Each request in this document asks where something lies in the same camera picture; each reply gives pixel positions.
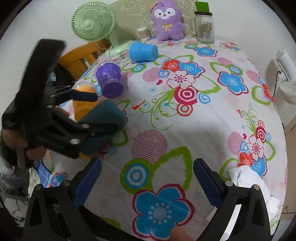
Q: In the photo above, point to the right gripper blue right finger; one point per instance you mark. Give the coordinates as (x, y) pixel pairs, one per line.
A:
(210, 182)

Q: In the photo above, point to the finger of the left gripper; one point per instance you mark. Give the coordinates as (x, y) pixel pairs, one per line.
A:
(66, 93)
(83, 131)

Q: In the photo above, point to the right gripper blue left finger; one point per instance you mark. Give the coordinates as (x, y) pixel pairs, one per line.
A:
(84, 181)

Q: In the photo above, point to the dark teal cup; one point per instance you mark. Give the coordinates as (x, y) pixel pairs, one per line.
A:
(106, 119)

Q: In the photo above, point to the orange cup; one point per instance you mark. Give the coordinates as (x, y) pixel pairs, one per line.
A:
(81, 108)

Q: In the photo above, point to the purple cup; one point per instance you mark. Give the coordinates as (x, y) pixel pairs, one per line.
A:
(109, 78)

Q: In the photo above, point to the blue cup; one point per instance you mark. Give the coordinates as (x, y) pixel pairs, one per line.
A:
(141, 52)

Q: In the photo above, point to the left hand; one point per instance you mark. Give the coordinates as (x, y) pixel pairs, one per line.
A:
(14, 139)

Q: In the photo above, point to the right hand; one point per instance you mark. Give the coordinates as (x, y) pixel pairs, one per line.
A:
(178, 234)

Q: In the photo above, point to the orange wooden chair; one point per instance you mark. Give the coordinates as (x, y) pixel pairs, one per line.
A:
(78, 60)

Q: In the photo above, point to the white crumpled tissue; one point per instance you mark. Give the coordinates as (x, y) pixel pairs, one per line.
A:
(244, 176)

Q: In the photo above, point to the green desk fan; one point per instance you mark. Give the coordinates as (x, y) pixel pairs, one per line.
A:
(95, 21)

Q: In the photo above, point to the floral tablecloth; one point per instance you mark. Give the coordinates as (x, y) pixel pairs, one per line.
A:
(194, 101)

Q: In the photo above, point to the cotton swab container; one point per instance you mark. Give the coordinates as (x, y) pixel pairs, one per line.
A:
(143, 33)

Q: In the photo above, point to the purple plush toy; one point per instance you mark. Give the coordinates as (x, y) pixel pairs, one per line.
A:
(167, 18)

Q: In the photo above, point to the white clip fan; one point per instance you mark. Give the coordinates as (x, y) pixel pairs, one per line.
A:
(285, 78)

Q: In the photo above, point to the glass jar mug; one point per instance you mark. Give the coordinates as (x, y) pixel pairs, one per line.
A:
(202, 25)

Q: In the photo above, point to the green card in jar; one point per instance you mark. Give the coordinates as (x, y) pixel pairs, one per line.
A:
(202, 7)

